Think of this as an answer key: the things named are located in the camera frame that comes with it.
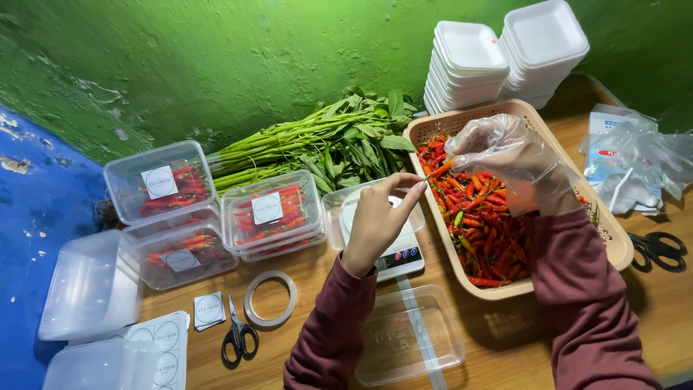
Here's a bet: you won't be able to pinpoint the stack of clear plastic containers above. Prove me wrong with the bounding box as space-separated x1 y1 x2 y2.
37 230 145 342

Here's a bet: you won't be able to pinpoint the small stack of label stickers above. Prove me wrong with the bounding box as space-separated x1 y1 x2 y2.
193 291 227 332

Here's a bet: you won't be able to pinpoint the clear plastic lid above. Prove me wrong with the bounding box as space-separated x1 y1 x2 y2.
354 284 467 387

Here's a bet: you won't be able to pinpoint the person's left hand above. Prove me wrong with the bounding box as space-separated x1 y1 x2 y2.
341 172 429 278

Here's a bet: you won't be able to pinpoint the empty clear plastic container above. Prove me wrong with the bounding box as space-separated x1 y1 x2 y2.
322 178 426 253

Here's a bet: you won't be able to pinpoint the clear tape roll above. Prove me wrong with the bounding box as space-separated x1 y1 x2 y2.
244 270 298 328

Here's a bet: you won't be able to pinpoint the person's right hand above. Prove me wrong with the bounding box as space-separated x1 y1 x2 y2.
444 114 581 217

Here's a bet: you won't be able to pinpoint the pile of red chilies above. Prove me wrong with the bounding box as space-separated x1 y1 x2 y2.
416 135 534 288

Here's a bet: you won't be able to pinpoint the sheet of round label stickers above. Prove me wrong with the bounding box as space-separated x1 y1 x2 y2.
69 311 191 390

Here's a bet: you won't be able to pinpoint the heap of plastic glove packets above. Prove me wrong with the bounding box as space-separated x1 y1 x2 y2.
577 103 693 216

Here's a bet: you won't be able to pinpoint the small black scissors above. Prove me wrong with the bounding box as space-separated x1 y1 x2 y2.
220 293 260 370

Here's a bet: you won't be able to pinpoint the beige plastic basket tray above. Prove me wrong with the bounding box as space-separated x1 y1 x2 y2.
403 99 635 301

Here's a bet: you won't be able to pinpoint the white digital kitchen scale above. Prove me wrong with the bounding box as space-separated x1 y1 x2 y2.
338 187 426 283

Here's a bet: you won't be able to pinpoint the orange red chili pepper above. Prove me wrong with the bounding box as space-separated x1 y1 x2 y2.
427 159 456 180

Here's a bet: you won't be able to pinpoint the bundle of green water spinach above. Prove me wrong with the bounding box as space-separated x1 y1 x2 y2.
207 86 420 197

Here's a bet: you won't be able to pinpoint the clear labelled box of chilies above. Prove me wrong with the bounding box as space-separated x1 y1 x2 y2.
120 208 239 291
103 140 218 226
220 170 326 255

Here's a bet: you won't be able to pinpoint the large black scissors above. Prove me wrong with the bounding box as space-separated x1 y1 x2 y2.
627 231 688 274

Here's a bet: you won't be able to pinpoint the stack of white foam trays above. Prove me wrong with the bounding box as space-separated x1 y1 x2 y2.
498 0 590 110
423 21 511 116

